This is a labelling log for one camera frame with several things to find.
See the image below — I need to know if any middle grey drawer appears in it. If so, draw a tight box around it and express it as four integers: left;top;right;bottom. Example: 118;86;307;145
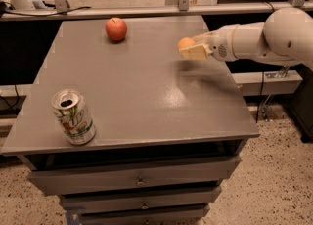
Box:
61;186;221;214

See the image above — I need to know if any orange fruit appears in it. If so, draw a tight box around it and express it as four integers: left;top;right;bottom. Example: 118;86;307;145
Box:
177;37;195;53

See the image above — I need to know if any red apple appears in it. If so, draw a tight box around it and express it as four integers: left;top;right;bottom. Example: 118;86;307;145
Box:
105;18;127;41

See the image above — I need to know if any grey drawer cabinet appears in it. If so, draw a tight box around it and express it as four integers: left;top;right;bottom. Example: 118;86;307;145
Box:
0;15;261;225

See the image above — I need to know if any white 7up can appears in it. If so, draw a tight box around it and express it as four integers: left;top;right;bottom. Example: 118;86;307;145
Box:
52;89;96;145

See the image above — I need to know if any grey drawer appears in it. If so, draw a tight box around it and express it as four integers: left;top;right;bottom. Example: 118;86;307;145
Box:
29;156;241;196
79;204;209;225
61;186;221;214

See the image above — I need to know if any top grey drawer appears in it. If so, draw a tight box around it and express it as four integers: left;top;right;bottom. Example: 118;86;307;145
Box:
29;156;241;196

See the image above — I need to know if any black cable on rail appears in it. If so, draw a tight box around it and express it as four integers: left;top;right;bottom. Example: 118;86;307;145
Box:
4;5;92;17

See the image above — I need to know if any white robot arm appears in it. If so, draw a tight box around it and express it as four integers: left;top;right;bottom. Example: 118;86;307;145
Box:
177;7;313;70

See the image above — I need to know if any bottom grey drawer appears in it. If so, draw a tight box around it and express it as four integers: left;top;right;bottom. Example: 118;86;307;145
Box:
79;204;209;225

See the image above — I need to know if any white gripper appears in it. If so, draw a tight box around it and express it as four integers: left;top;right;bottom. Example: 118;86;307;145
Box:
179;25;237;62

